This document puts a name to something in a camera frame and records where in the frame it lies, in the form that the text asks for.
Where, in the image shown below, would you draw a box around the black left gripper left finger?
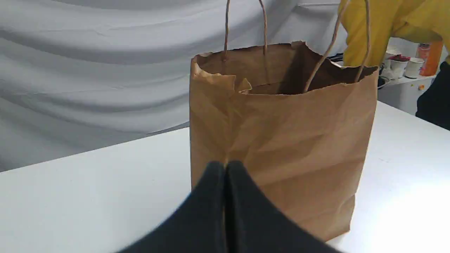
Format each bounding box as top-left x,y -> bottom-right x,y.
122,162 -> 226,253

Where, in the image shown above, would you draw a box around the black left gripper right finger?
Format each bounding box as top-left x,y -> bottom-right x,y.
225,161 -> 339,253

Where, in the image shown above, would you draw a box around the brown paper bag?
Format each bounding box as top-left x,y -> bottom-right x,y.
189,0 -> 378,241

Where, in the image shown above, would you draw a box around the grey side cabinet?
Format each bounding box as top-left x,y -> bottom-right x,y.
378,76 -> 435,116

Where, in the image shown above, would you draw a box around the person's black clothing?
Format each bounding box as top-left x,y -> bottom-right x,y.
415,61 -> 450,130

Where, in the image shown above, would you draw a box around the white cups on shelf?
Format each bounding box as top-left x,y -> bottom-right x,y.
381,48 -> 425,80

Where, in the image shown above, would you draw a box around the orange bottle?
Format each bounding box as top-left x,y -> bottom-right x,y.
416,41 -> 443,77

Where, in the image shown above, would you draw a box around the yellow shirt person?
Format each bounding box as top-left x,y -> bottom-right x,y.
339,0 -> 450,67

